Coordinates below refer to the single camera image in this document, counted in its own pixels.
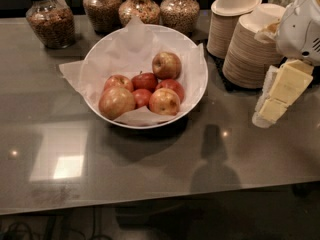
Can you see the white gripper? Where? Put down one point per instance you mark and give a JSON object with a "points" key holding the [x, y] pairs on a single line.
{"points": [[297, 30]]}

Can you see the right dark red apple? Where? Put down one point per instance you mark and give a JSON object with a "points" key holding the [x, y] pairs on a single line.
{"points": [[173, 85]]}

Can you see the dark red apple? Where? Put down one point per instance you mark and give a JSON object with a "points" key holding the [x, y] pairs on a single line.
{"points": [[173, 85], [145, 81]]}

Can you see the front-right yellow-red apple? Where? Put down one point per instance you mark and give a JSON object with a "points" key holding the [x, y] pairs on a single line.
{"points": [[164, 101]]}

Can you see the top yellow-red apple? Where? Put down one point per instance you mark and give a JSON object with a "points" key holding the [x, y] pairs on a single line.
{"points": [[166, 65]]}

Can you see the centre dark red apple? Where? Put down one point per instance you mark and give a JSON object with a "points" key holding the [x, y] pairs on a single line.
{"points": [[145, 81]]}

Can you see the small centre red apple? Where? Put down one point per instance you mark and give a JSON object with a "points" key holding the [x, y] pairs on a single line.
{"points": [[142, 97]]}

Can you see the white bowl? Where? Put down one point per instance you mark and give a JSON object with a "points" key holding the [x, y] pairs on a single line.
{"points": [[100, 47]]}

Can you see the left-back red apple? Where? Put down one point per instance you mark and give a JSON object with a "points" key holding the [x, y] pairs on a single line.
{"points": [[119, 81]]}

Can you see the large front-left apple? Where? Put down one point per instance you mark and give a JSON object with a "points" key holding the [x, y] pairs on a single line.
{"points": [[116, 101]]}

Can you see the white paper liner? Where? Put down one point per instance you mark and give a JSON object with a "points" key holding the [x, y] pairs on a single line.
{"points": [[126, 50]]}

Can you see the far-left cereal glass jar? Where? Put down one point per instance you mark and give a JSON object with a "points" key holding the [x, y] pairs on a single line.
{"points": [[52, 21]]}

